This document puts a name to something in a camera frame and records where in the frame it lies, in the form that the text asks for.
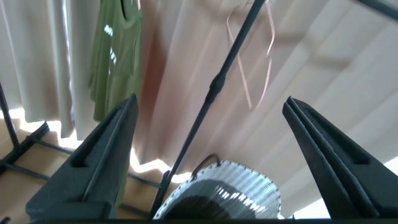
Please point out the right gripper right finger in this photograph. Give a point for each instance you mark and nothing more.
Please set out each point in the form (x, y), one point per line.
(357, 193)

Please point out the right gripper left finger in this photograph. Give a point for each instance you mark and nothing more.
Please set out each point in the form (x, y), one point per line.
(56, 202)

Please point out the green printed shirt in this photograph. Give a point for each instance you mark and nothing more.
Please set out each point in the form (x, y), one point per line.
(118, 62)

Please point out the white laundry basket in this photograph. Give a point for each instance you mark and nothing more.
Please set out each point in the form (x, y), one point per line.
(236, 177)

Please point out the black clothes rack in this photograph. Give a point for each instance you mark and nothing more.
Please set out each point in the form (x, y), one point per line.
(217, 84)

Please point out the beige curtain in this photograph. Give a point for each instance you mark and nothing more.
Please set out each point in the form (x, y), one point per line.
(311, 77)

